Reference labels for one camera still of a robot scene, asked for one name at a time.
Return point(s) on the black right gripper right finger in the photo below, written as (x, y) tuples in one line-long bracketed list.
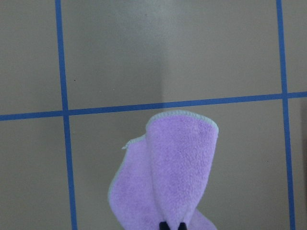
[(182, 226)]

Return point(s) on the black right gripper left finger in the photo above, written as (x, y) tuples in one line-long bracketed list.
[(163, 226)]

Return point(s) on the purple microfiber cloth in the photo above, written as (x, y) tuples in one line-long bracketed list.
[(165, 172)]

